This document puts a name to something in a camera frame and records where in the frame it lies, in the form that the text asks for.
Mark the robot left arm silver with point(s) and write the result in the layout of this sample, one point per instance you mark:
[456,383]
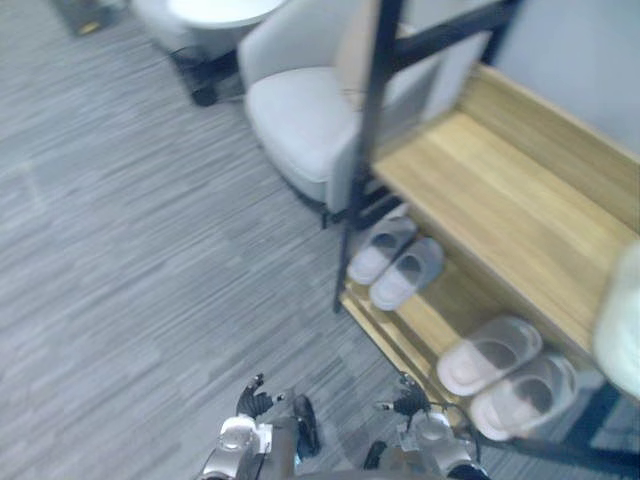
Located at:
[235,436]

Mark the wooden shoe rack black frame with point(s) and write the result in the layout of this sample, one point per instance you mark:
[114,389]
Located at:
[500,190]

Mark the robot right foot dark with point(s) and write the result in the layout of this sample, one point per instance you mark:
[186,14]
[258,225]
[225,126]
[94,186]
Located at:
[374,454]

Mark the beige cushion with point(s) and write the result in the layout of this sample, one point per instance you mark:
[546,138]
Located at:
[352,60]

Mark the light grey armchair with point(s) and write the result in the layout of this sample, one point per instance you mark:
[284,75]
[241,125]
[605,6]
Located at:
[300,125]

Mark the pale pink slipper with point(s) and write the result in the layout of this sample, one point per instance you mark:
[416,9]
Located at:
[522,397]
[487,357]

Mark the grey slipper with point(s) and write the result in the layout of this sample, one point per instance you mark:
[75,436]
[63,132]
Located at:
[407,275]
[380,250]

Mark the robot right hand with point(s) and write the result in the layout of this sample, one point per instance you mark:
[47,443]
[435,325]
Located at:
[410,400]

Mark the robot right arm silver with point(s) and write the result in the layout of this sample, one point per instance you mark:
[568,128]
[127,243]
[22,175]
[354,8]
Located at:
[436,441]

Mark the round white table black base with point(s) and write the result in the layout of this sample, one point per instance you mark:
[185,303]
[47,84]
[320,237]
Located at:
[220,15]

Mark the robot left foot dark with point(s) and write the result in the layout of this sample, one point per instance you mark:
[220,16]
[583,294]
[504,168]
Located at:
[306,425]

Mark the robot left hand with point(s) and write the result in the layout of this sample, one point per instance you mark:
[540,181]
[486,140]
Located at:
[255,400]

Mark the robot foot dark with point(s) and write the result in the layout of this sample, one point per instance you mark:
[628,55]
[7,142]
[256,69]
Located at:
[374,454]
[306,425]

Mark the white cloth item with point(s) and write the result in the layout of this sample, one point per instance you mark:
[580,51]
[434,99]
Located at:
[620,325]

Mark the dark box with yellow mark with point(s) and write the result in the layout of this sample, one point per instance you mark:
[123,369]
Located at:
[87,15]

